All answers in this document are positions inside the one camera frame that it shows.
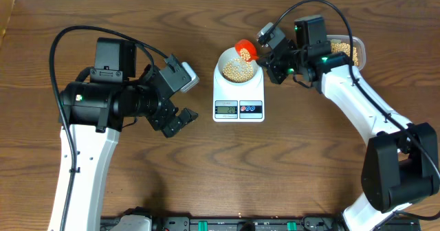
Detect black cable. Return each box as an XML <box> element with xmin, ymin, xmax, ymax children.
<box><xmin>271</xmin><ymin>0</ymin><xmax>440</xmax><ymax>221</ymax></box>
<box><xmin>48</xmin><ymin>25</ymin><xmax>169</xmax><ymax>231</ymax></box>

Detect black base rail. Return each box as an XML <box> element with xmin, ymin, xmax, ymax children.
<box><xmin>99</xmin><ymin>207</ymin><xmax>347</xmax><ymax>231</ymax></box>

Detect left black cable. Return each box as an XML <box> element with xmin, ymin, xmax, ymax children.
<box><xmin>48</xmin><ymin>25</ymin><xmax>169</xmax><ymax>231</ymax></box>

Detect clear plastic container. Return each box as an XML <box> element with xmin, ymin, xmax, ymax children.
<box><xmin>327</xmin><ymin>35</ymin><xmax>366</xmax><ymax>70</ymax></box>

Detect right black cable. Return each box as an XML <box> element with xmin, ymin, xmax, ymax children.
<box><xmin>271</xmin><ymin>0</ymin><xmax>440</xmax><ymax>221</ymax></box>

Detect white digital kitchen scale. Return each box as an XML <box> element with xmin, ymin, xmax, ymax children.
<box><xmin>212</xmin><ymin>62</ymin><xmax>265</xmax><ymax>122</ymax></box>

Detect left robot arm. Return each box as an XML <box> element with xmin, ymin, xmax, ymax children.
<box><xmin>48</xmin><ymin>38</ymin><xmax>199</xmax><ymax>230</ymax></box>

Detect pile of soybeans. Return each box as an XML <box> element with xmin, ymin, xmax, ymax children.
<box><xmin>331</xmin><ymin>41</ymin><xmax>359</xmax><ymax>66</ymax></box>

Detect grey round bowl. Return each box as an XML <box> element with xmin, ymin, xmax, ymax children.
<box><xmin>218</xmin><ymin>47</ymin><xmax>258</xmax><ymax>83</ymax></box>

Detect red measuring scoop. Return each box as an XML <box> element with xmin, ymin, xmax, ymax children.
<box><xmin>234</xmin><ymin>39</ymin><xmax>259</xmax><ymax>61</ymax></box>

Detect soybeans in grey bowl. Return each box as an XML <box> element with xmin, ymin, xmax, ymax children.
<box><xmin>221</xmin><ymin>58</ymin><xmax>254</xmax><ymax>83</ymax></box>

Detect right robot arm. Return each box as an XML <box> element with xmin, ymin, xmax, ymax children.
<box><xmin>258</xmin><ymin>15</ymin><xmax>439</xmax><ymax>230</ymax></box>

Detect soybeans in red scoop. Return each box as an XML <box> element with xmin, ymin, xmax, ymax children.
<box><xmin>239</xmin><ymin>48</ymin><xmax>252</xmax><ymax>62</ymax></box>

